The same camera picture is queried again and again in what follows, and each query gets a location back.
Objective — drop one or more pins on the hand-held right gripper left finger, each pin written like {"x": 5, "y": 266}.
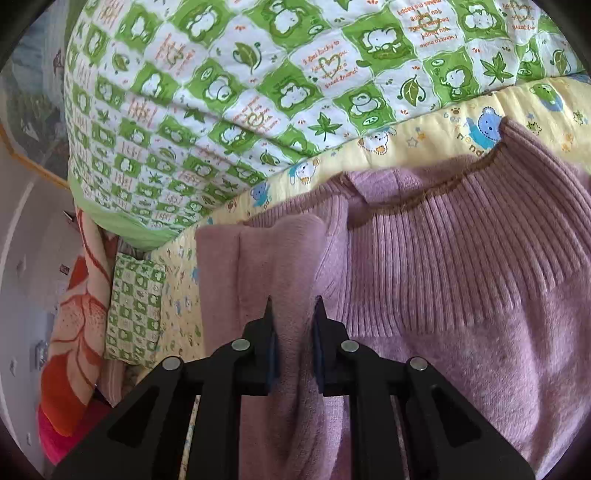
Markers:
{"x": 273, "y": 364}

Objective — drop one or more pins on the yellow cartoon bedsheet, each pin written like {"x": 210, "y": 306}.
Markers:
{"x": 415, "y": 134}

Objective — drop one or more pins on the purple knit sweater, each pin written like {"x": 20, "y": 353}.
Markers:
{"x": 461, "y": 277}

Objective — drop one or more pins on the lavender cloth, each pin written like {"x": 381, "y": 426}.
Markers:
{"x": 121, "y": 383}

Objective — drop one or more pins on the red cloth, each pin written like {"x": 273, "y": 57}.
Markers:
{"x": 60, "y": 443}

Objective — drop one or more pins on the green checkered quilt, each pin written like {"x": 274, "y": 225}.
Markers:
{"x": 277, "y": 92}

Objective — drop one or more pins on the orange floral blanket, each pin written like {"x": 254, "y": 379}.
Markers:
{"x": 78, "y": 332}

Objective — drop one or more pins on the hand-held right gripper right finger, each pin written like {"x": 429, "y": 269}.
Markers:
{"x": 318, "y": 364}

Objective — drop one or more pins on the green checkered pillow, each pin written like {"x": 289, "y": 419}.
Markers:
{"x": 134, "y": 314}

